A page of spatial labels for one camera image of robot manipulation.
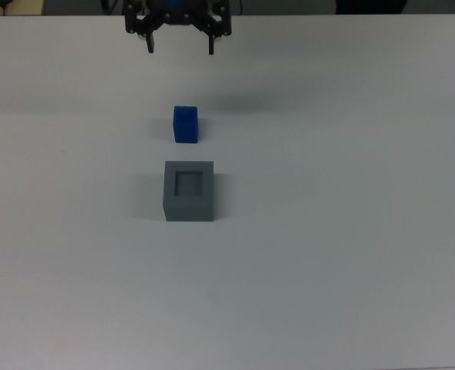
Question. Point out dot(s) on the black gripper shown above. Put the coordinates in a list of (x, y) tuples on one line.
[(179, 17)]

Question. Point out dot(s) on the grey hollow cuboid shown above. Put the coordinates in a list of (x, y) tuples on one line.
[(189, 210)]

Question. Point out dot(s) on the blue block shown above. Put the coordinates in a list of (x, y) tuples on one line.
[(186, 125)]

